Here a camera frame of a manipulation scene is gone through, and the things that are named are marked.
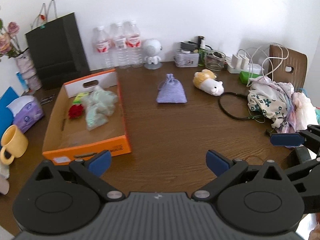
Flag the clear water bottle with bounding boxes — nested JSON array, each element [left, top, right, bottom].
[[92, 26, 114, 70], [111, 22, 130, 69], [125, 20, 143, 68]]

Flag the wooden chair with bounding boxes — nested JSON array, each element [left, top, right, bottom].
[[269, 44, 308, 93]]

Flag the pink cylinder cup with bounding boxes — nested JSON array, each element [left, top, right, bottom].
[[0, 178, 10, 195]]

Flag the black card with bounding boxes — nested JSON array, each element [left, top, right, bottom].
[[41, 94, 56, 105]]

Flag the purple tissue pack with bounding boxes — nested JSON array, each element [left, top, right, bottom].
[[6, 95, 45, 133]]

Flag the clear glass jar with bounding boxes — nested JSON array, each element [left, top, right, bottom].
[[204, 51, 226, 71]]

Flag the white robot figurine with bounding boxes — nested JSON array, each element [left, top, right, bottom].
[[142, 38, 163, 70]]

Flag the wooden desktop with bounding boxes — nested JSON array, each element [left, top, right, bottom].
[[0, 60, 320, 237]]

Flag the green tissue packet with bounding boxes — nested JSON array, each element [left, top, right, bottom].
[[72, 92, 89, 105]]

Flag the black device on tin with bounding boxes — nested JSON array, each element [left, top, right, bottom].
[[180, 41, 197, 51]]

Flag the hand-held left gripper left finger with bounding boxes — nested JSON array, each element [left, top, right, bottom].
[[35, 150, 126, 202]]

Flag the yellow mug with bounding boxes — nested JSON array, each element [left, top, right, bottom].
[[0, 124, 29, 165]]

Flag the printed tin box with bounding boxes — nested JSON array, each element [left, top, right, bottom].
[[174, 50, 200, 67]]

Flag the speckled ceramic vase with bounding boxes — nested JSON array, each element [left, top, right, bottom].
[[15, 51, 42, 91]]

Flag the red rose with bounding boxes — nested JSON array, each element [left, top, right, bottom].
[[68, 86, 118, 131]]

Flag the blue box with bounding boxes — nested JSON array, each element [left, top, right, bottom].
[[0, 86, 20, 138]]

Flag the floral cloth pile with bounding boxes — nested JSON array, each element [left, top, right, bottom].
[[247, 76, 320, 133]]

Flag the white and yellow plush toy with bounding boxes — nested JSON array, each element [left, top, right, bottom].
[[192, 69, 224, 96]]

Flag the white power strip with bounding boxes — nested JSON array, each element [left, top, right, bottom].
[[227, 60, 264, 74]]

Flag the white tissue pack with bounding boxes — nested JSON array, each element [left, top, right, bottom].
[[0, 164, 11, 179]]

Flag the white charging cables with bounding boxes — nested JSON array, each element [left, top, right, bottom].
[[237, 42, 290, 88]]

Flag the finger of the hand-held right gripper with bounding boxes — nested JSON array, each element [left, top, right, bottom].
[[270, 124, 320, 148], [284, 146, 320, 181]]

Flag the green glass bottle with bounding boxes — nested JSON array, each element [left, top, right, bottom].
[[198, 36, 207, 66]]

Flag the orange cardboard box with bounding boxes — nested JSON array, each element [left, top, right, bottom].
[[42, 69, 132, 165]]

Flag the purple drawstring pouch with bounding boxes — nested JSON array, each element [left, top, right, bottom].
[[156, 74, 188, 104]]

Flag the black paper bag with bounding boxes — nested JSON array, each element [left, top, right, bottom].
[[24, 0, 90, 90]]

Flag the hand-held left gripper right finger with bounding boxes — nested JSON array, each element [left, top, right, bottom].
[[191, 150, 286, 202]]

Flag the black headband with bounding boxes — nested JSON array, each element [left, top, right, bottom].
[[219, 92, 263, 120]]

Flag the light blue carton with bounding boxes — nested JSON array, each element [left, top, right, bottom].
[[16, 72, 28, 93]]

